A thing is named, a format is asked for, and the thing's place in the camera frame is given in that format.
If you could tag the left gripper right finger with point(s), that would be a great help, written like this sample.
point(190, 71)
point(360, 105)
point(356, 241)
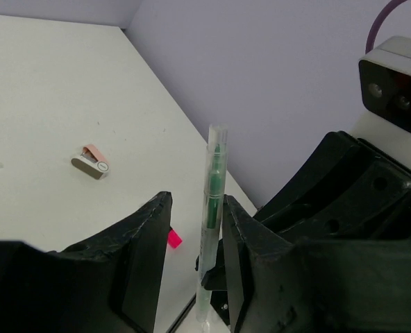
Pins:
point(322, 285)

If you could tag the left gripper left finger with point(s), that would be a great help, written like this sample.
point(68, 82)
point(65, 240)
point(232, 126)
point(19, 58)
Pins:
point(109, 282)

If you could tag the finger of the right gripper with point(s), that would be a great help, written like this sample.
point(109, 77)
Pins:
point(215, 278)

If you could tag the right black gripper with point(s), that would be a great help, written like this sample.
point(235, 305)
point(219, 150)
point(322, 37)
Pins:
point(346, 189)

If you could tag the black pink highlighter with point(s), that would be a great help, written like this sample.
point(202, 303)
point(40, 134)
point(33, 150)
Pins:
point(173, 239)

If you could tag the pink white stapler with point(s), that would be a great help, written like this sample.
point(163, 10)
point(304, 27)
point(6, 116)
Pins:
point(91, 162)

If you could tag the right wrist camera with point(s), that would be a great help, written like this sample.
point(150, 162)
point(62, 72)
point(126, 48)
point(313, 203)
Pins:
point(385, 81)

